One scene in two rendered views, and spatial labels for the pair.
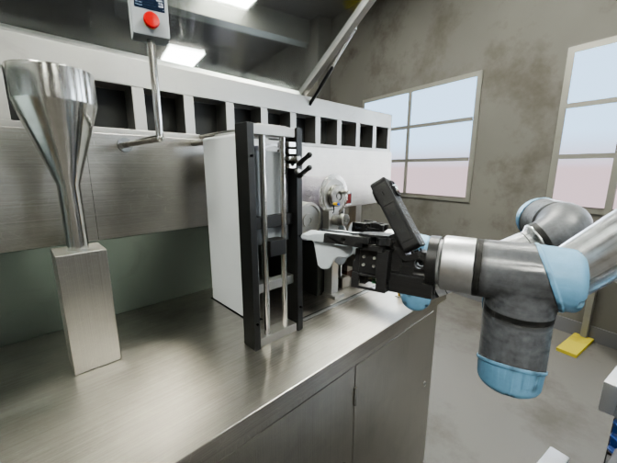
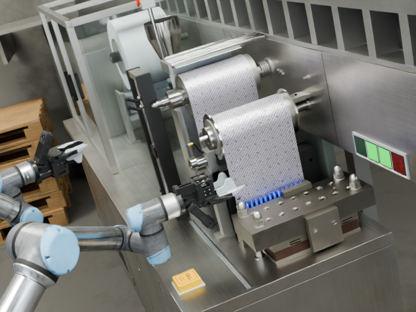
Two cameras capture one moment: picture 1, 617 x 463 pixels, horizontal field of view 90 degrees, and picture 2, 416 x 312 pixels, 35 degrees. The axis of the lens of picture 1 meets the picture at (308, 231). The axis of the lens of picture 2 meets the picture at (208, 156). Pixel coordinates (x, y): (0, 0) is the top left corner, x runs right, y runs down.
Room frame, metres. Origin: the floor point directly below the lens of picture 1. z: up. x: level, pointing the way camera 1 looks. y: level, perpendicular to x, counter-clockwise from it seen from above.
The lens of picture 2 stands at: (1.99, -1.78, 1.90)
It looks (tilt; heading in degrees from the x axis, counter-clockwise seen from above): 20 degrees down; 119
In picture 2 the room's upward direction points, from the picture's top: 15 degrees counter-clockwise
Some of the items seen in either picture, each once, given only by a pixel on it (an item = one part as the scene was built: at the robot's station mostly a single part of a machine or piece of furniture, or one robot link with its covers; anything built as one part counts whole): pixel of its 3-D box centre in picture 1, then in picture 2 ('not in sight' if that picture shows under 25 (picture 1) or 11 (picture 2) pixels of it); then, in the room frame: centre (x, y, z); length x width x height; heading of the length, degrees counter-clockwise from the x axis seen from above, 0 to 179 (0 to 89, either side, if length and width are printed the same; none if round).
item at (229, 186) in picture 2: not in sight; (230, 186); (1.13, -0.16, 1.12); 0.09 x 0.03 x 0.06; 35
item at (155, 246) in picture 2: not in sight; (151, 243); (0.91, -0.32, 1.01); 0.11 x 0.08 x 0.11; 166
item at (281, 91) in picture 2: not in sight; (287, 111); (1.26, 0.09, 1.25); 0.15 x 0.01 x 0.15; 134
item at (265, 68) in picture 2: not in sight; (260, 70); (1.12, 0.30, 1.34); 0.07 x 0.07 x 0.07; 44
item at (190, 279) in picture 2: not in sight; (187, 280); (1.02, -0.36, 0.91); 0.07 x 0.07 x 0.02; 44
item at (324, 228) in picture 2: not in sight; (324, 229); (1.40, -0.16, 0.97); 0.10 x 0.03 x 0.11; 44
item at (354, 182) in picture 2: not in sight; (354, 180); (1.47, -0.03, 1.05); 0.04 x 0.04 x 0.04
